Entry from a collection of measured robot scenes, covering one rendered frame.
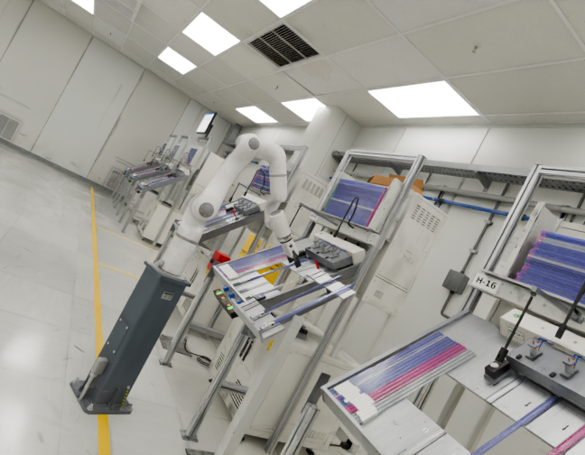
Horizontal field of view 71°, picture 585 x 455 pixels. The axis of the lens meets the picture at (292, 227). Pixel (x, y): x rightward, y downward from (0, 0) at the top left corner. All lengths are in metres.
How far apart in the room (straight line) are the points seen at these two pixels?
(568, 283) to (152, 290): 1.68
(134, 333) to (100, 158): 8.77
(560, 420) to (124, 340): 1.72
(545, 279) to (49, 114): 10.09
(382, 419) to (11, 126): 10.09
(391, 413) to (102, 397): 1.38
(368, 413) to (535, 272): 0.79
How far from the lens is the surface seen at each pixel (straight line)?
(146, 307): 2.08
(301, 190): 3.76
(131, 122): 10.72
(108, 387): 2.26
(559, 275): 1.71
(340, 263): 2.38
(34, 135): 10.74
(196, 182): 6.78
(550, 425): 1.45
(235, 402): 2.64
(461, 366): 1.61
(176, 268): 2.08
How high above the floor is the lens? 1.15
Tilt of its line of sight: 1 degrees up
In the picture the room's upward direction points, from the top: 28 degrees clockwise
